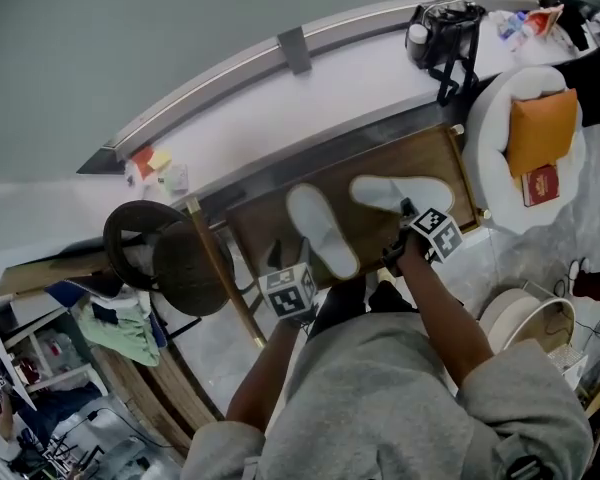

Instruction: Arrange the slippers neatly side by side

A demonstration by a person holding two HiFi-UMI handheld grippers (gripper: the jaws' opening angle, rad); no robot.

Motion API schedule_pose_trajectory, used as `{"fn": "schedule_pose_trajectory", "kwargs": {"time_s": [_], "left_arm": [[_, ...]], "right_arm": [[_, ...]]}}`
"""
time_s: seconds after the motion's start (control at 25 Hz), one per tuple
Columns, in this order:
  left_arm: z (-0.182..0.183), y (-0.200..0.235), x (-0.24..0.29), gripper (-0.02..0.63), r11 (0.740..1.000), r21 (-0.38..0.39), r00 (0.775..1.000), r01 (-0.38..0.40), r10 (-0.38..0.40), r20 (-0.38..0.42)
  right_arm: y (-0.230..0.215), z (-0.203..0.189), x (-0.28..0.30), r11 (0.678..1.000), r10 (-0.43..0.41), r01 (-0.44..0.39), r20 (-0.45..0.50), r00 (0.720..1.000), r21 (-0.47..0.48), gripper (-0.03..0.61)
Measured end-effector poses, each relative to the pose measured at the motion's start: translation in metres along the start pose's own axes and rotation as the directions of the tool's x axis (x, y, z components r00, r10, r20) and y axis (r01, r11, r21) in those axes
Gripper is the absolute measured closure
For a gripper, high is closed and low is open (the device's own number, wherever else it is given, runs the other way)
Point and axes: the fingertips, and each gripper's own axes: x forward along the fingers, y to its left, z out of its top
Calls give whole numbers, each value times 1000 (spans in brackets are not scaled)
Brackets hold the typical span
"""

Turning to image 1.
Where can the green cloth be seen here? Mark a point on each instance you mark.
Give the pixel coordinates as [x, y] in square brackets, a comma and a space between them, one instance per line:
[125, 330]

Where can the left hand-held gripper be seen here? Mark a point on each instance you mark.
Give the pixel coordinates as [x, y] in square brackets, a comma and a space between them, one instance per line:
[286, 294]

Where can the brown wooden table brass legs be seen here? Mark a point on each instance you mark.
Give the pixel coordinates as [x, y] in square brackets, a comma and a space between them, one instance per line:
[380, 155]

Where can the white fluffy armchair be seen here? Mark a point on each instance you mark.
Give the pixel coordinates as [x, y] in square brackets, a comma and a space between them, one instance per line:
[485, 118]

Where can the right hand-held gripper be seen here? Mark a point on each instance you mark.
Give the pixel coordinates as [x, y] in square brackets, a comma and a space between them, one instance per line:
[439, 234]

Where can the yellow sticky pad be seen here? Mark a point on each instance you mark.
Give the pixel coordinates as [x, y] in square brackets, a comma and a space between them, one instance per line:
[160, 158]

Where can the orange sticky pad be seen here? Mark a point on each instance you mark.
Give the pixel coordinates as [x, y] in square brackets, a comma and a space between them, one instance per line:
[142, 162]

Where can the white socket box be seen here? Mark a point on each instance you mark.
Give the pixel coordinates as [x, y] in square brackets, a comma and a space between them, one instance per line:
[177, 178]

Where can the clear bottle blue cap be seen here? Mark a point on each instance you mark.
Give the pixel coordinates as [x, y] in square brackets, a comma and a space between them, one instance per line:
[512, 25]

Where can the person's grey sweatshirt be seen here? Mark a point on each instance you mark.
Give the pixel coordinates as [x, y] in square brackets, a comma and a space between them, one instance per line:
[380, 408]

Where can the wooden plank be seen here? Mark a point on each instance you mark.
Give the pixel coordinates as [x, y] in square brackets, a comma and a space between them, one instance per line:
[45, 272]

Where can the orange cushion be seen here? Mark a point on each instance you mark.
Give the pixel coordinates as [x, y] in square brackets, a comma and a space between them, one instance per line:
[542, 130]

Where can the white round stool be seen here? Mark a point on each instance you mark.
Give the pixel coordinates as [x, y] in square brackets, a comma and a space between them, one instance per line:
[517, 318]

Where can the person's right forearm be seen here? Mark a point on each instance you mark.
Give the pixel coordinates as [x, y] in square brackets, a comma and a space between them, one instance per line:
[440, 308]

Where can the white shelf rack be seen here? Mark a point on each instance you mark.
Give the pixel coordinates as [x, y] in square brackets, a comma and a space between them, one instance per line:
[40, 348]

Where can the person's left forearm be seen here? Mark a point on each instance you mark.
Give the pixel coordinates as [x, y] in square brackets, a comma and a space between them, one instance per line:
[260, 373]

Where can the red snack packet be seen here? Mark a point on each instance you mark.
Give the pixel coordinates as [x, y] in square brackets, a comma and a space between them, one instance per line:
[542, 20]

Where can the grey metal bracket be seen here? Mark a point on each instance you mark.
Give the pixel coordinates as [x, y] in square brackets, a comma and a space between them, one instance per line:
[295, 50]

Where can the white curved counter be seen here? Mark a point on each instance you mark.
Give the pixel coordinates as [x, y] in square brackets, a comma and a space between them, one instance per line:
[290, 113]

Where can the dark round wicker chair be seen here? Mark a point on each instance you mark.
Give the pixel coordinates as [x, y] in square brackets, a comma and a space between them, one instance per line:
[190, 273]

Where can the person's black trousers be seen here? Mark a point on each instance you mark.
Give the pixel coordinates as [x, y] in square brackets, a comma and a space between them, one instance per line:
[342, 298]

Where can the white slipper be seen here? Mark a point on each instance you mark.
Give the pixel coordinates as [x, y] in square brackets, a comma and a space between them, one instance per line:
[322, 233]
[400, 194]

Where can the red box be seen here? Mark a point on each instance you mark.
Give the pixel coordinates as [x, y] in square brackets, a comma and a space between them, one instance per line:
[541, 185]

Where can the white bottle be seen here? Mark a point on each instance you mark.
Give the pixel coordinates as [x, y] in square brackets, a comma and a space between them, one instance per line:
[417, 34]

